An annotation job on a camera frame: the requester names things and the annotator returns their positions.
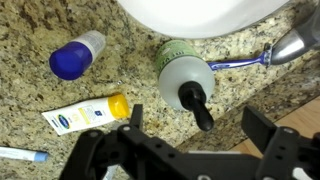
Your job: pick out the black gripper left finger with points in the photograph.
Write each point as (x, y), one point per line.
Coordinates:
(137, 116)

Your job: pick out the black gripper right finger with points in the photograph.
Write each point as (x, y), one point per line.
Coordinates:
(256, 126)

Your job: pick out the green pump soap bottle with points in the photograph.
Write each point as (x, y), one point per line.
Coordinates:
(186, 82)

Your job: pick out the blue cap deodorant bottle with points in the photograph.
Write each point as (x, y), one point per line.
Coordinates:
(73, 59)

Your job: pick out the yellow cap sunscreen tube lying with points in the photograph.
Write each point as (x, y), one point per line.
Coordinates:
(87, 114)

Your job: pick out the wood framed mirror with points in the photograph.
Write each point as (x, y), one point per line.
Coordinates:
(304, 121)

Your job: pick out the tall white lotion tube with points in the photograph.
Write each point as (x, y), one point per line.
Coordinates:
(111, 170)

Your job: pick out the blue razor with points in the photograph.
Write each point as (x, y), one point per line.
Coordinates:
(264, 58)

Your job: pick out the white blue toothpaste tube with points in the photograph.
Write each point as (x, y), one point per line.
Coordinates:
(23, 154)

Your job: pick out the chrome faucet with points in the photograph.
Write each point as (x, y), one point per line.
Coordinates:
(298, 40)

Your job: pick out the white oval sink basin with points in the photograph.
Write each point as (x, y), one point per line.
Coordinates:
(196, 19)

